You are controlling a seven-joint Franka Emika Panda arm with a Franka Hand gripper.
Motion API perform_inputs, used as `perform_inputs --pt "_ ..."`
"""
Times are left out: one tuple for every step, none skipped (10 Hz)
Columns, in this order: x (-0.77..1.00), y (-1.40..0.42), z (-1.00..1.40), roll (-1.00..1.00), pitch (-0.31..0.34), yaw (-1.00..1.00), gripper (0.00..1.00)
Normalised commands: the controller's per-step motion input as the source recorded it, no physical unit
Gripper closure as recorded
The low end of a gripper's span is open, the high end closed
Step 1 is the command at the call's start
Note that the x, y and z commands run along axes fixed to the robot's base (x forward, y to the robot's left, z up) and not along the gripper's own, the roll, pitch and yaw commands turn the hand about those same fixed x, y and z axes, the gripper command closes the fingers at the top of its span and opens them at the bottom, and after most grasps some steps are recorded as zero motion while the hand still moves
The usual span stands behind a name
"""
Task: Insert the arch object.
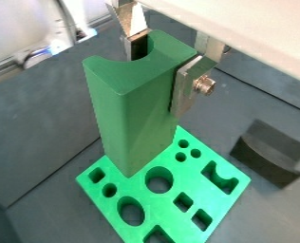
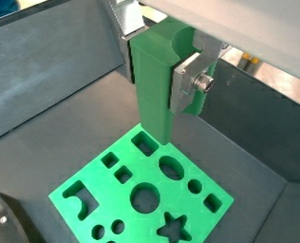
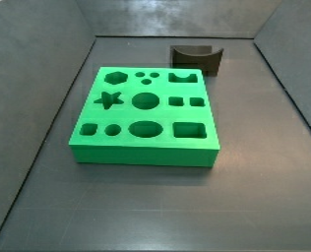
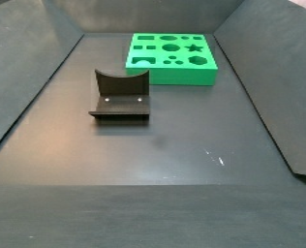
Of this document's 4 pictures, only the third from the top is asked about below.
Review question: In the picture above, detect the green shape sorter block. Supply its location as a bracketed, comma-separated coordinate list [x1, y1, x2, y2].
[69, 67, 220, 167]

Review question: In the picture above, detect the black arch block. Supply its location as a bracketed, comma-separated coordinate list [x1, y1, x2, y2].
[170, 45, 224, 77]

